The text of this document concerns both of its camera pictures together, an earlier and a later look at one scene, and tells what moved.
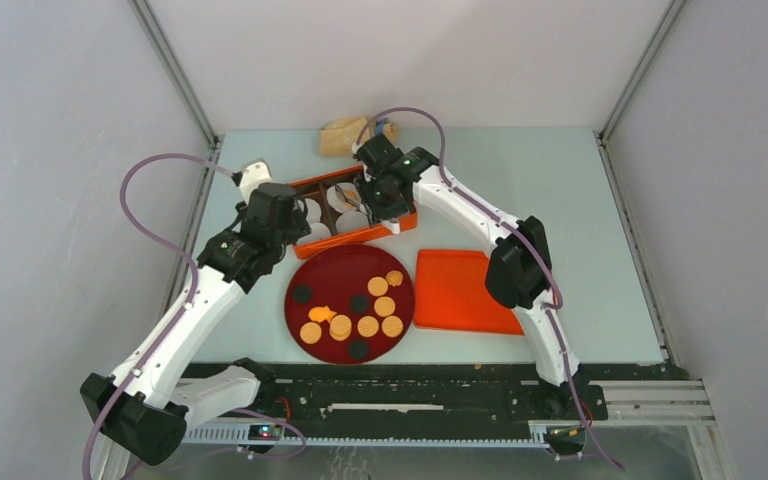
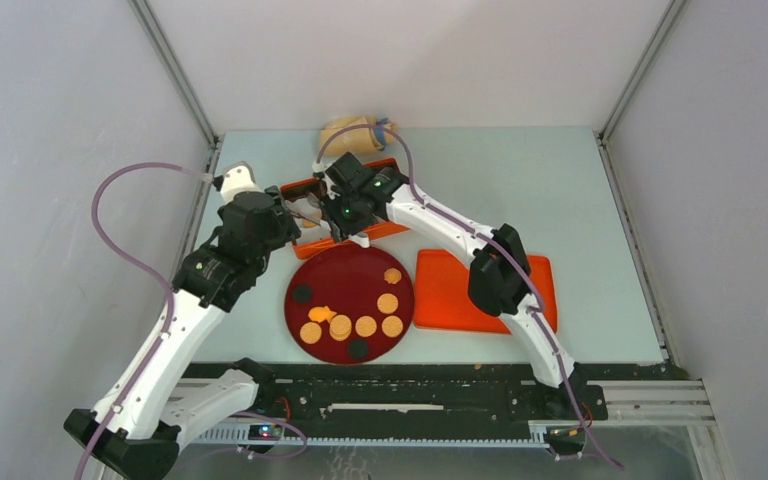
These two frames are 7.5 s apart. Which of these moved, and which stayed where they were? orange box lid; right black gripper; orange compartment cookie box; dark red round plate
Moved: right black gripper
Stayed: orange box lid; orange compartment cookie box; dark red round plate
